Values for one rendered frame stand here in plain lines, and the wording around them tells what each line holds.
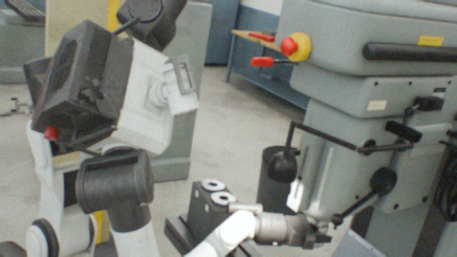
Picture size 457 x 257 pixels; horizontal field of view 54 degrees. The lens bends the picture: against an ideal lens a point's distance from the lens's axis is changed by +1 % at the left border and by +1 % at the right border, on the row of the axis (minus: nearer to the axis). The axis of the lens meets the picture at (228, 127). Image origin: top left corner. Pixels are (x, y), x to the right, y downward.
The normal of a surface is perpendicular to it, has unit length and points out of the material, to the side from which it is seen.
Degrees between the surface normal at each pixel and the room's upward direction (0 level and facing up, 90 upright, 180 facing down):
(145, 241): 78
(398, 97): 90
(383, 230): 90
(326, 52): 90
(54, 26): 90
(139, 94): 58
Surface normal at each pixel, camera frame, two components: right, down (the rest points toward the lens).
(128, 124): 0.72, -0.20
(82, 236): 0.77, 0.18
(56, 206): -0.64, 0.16
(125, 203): 0.09, 0.30
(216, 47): 0.55, 0.37
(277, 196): -0.42, 0.31
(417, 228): -0.83, 0.06
